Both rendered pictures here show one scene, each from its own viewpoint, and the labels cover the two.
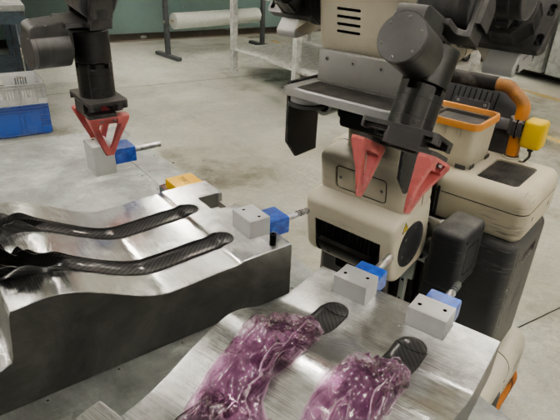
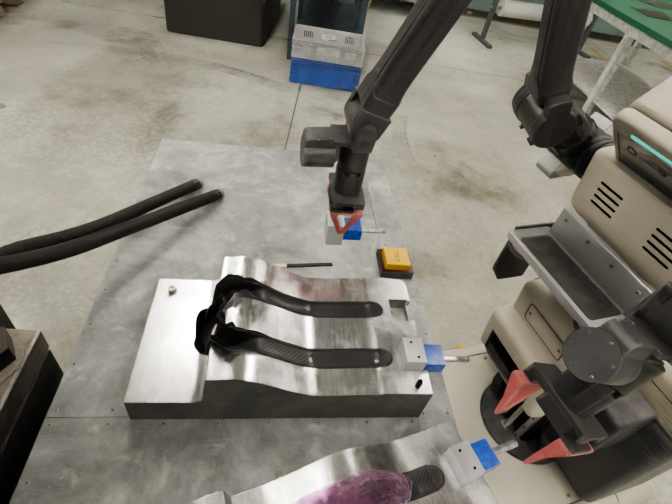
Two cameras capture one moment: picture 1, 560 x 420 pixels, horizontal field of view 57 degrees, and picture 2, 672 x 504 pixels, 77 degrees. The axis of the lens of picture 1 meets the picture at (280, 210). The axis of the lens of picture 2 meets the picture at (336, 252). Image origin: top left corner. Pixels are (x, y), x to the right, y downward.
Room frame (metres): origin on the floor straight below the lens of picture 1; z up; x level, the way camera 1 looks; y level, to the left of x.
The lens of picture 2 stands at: (0.20, 0.01, 1.53)
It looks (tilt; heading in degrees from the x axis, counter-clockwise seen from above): 43 degrees down; 25
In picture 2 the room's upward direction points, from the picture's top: 12 degrees clockwise
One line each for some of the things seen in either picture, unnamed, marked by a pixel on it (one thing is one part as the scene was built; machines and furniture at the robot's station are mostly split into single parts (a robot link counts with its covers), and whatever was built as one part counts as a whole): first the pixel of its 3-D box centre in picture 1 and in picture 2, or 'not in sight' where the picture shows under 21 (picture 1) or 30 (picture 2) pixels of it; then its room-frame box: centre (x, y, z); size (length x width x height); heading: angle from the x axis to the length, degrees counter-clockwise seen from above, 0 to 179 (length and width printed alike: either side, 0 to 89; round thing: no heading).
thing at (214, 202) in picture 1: (217, 210); (399, 315); (0.77, 0.11, 0.87); 0.05 x 0.05 x 0.04; 38
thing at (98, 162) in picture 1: (126, 150); (355, 229); (0.86, 0.28, 0.94); 0.13 x 0.05 x 0.05; 127
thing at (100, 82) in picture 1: (96, 82); (348, 180); (0.84, 0.31, 1.06); 0.10 x 0.07 x 0.07; 37
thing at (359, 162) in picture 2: (87, 45); (350, 153); (0.84, 0.32, 1.12); 0.07 x 0.06 x 0.07; 132
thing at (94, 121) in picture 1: (104, 127); (343, 212); (0.83, 0.30, 0.99); 0.07 x 0.07 x 0.09; 37
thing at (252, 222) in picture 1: (276, 220); (435, 358); (0.71, 0.01, 0.89); 0.13 x 0.05 x 0.05; 127
